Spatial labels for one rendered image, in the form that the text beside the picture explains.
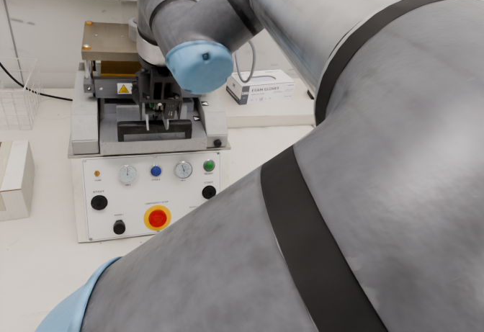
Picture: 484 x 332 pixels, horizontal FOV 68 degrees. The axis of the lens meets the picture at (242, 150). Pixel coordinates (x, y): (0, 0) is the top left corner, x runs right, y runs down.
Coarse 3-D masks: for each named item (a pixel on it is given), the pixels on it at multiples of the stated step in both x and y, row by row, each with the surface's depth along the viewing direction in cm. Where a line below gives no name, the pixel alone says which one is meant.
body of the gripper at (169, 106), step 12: (144, 60) 57; (144, 72) 64; (156, 72) 56; (168, 72) 58; (144, 84) 62; (156, 84) 61; (168, 84) 61; (144, 96) 62; (156, 96) 61; (168, 96) 62; (180, 96) 63; (156, 108) 64; (168, 108) 63; (180, 108) 64
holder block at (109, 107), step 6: (108, 102) 80; (114, 102) 80; (120, 102) 80; (126, 102) 81; (132, 102) 81; (186, 102) 85; (192, 102) 85; (108, 108) 80; (114, 108) 80; (192, 108) 86
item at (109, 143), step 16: (128, 112) 77; (176, 112) 81; (192, 112) 86; (112, 128) 76; (192, 128) 81; (112, 144) 73; (128, 144) 74; (144, 144) 75; (160, 144) 76; (176, 144) 77; (192, 144) 78
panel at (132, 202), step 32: (96, 160) 75; (128, 160) 77; (160, 160) 79; (192, 160) 82; (96, 192) 76; (128, 192) 79; (160, 192) 81; (192, 192) 83; (96, 224) 78; (128, 224) 80
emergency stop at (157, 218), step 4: (152, 212) 80; (156, 212) 81; (160, 212) 81; (164, 212) 82; (152, 216) 80; (156, 216) 81; (160, 216) 81; (164, 216) 81; (152, 220) 81; (156, 220) 81; (160, 220) 81; (164, 220) 82; (152, 224) 81; (156, 224) 81; (160, 224) 81
